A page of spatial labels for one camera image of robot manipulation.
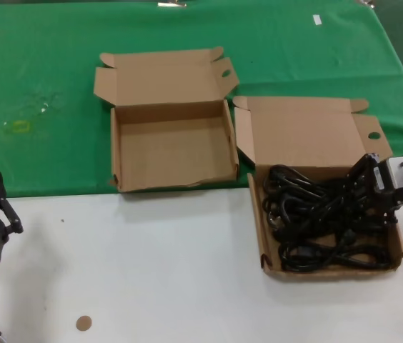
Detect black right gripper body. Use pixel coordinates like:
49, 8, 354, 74
351, 153, 403, 223

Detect green tablecloth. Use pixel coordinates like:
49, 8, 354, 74
0, 0, 403, 199

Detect cardboard box with round hole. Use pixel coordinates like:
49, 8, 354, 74
232, 95, 403, 283

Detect tangled black power cables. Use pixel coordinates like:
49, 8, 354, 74
262, 164, 392, 273

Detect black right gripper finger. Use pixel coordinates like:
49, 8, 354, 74
345, 155, 369, 187
379, 205, 401, 230

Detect cardboard box with oval hole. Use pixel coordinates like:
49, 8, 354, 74
93, 46, 241, 194

